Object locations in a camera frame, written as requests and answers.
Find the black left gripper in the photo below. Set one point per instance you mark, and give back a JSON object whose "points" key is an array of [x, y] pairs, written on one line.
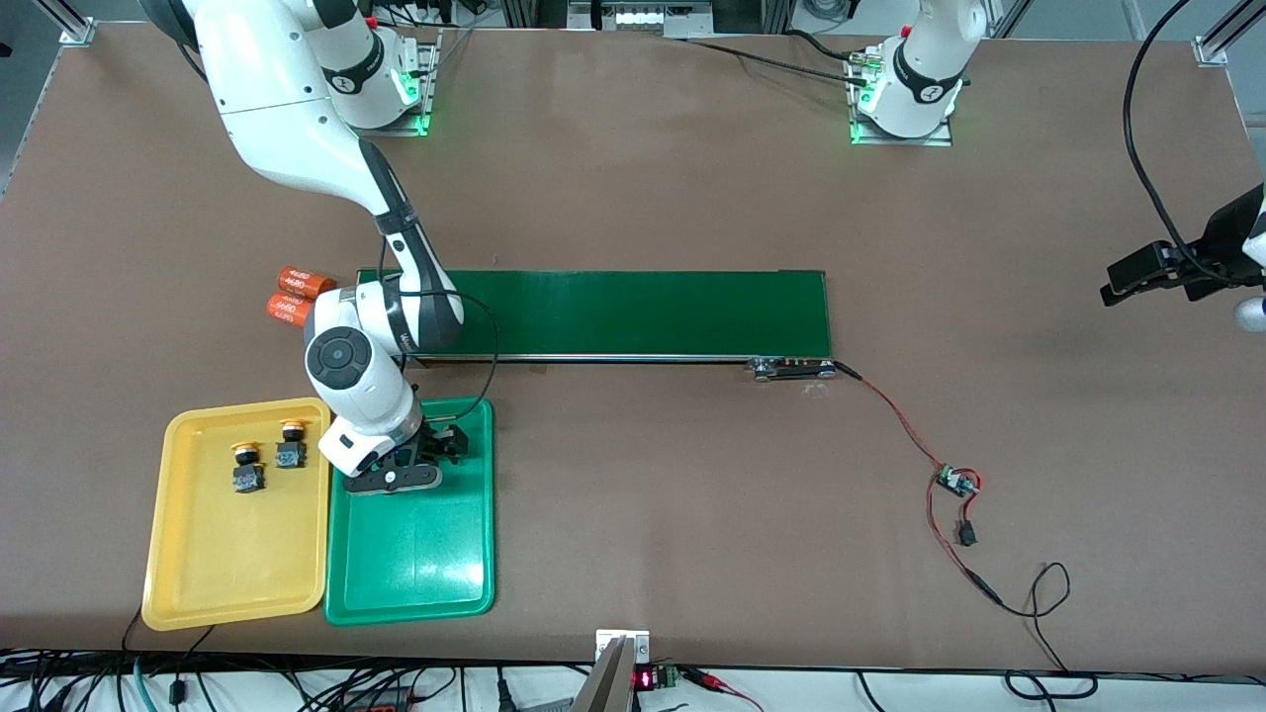
{"points": [[1224, 240]]}

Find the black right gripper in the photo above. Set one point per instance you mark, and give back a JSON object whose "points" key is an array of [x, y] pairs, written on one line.
{"points": [[436, 436]]}

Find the yellow push button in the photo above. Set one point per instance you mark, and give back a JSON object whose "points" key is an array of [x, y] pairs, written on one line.
{"points": [[291, 453], [247, 478]]}

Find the orange 4680 cylinder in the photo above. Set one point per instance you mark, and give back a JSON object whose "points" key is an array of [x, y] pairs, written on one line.
{"points": [[307, 284], [287, 311]]}

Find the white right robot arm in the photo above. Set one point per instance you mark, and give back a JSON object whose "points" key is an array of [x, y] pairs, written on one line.
{"points": [[287, 109]]}

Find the green plastic tray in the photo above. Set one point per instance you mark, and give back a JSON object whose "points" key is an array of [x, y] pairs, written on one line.
{"points": [[415, 544]]}

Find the green conveyor belt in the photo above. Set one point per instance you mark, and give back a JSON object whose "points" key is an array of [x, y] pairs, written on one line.
{"points": [[653, 316]]}

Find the yellow plastic tray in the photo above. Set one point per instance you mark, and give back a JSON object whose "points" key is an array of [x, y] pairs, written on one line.
{"points": [[237, 564]]}

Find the small motor controller board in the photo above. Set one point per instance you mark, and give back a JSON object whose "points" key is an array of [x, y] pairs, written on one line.
{"points": [[956, 482]]}

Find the red digit display module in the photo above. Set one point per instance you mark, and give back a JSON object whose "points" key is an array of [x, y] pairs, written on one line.
{"points": [[653, 678]]}

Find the red clip lead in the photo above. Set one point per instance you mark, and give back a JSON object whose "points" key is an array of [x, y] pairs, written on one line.
{"points": [[722, 684]]}

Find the grey device with lights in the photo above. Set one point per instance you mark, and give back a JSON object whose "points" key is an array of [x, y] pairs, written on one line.
{"points": [[653, 15]]}

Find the aluminium frame corner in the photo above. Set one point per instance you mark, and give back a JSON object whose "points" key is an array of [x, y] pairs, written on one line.
{"points": [[1212, 49], [77, 30]]}

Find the aluminium camera mount bar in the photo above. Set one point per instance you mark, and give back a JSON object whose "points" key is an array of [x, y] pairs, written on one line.
{"points": [[605, 682]]}

